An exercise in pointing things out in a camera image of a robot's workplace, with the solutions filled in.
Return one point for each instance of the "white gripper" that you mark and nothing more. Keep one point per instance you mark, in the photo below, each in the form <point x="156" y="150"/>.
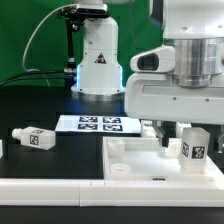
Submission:
<point x="154" y="97"/>

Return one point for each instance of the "white square tabletop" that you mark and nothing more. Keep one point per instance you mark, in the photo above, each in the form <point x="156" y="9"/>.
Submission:
<point x="143" y="159"/>

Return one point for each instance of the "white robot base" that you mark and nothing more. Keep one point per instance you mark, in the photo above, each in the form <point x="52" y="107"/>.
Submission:
<point x="99" y="75"/>

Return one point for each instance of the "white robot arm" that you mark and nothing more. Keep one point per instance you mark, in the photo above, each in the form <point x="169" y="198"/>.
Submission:
<point x="183" y="79"/>

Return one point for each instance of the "white marker sheet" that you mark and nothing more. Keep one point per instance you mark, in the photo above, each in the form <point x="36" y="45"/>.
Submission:
<point x="104" y="124"/>

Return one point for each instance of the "white L-shaped fence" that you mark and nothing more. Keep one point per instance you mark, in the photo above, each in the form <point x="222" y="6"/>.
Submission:
<point x="102" y="192"/>

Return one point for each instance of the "white part left edge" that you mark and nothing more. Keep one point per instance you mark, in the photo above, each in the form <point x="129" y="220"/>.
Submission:
<point x="1" y="148"/>

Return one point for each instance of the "black camera on stand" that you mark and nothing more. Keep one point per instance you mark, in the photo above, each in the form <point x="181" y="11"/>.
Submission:
<point x="75" y="16"/>

